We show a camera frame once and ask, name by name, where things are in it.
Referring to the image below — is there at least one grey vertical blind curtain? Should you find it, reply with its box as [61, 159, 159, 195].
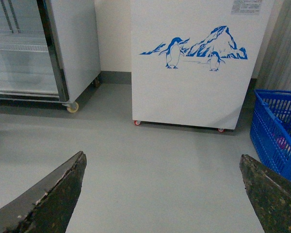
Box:
[256, 0, 291, 91]

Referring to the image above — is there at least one glass door display fridge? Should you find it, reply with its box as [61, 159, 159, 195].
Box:
[0, 0, 101, 113]

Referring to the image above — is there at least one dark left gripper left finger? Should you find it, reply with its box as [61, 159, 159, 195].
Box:
[0, 151, 87, 233]

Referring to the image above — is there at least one blue plastic shopping basket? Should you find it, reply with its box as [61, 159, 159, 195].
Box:
[250, 89, 291, 181]

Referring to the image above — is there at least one white chest freezer with penguins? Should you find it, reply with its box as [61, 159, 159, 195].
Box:
[130, 0, 274, 130]

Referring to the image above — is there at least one pink item in basket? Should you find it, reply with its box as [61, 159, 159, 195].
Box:
[275, 136, 290, 150]

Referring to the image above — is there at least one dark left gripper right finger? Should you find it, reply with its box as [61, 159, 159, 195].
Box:
[239, 154, 291, 233]

